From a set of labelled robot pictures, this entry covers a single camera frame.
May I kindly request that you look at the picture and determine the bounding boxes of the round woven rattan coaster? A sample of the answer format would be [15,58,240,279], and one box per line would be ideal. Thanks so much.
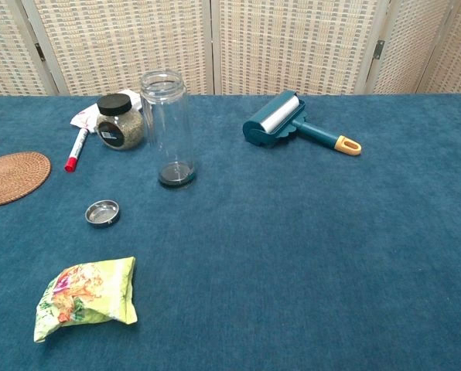
[0,151,52,208]

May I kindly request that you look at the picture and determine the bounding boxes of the blue table cloth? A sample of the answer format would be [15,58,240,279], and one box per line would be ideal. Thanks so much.
[0,94,461,371]

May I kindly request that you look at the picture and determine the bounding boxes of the glass jar with black lid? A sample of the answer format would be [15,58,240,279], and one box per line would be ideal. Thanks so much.
[95,93,145,151]

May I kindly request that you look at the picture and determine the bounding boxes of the teal lint roller yellow tip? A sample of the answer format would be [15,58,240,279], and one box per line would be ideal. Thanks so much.
[242,90,362,157]

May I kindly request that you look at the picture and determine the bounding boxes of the woven folding screen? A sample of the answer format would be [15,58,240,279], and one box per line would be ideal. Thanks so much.
[0,0,461,97]

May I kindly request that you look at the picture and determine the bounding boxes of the yellow green snack bag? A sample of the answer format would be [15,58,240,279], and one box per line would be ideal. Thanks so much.
[33,256,138,344]

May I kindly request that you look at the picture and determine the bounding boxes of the tall clear glass jar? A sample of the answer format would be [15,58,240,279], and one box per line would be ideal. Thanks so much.
[139,70,197,190]

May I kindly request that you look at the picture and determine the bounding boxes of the white marker with red cap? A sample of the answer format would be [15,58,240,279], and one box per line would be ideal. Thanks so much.
[63,128,90,173]

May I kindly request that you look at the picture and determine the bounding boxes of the small metal strainer lid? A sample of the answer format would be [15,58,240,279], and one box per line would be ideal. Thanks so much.
[84,199,121,229]

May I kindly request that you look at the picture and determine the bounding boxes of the white pink tissue packet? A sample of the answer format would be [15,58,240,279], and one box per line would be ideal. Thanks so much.
[70,89,142,134]

